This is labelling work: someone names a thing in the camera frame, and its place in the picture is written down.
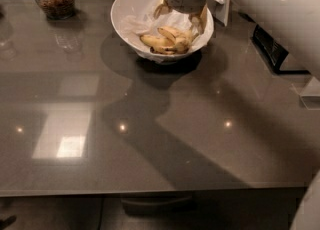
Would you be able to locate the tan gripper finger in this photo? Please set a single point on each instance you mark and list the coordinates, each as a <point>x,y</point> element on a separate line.
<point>162,8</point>
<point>199,20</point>

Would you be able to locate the yellow banana bunch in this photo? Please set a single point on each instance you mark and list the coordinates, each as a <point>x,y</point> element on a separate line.
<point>170,41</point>

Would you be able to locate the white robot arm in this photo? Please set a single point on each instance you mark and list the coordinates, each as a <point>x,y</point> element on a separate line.
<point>293,23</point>

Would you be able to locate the white bowl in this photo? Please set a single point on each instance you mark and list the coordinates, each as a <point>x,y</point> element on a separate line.
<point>126,7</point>

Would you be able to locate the white upright stand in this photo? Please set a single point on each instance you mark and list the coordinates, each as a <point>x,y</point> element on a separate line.
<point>220,10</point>

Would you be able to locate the white plastic bag liner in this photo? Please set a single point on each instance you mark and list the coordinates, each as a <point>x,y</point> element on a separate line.
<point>168,38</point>

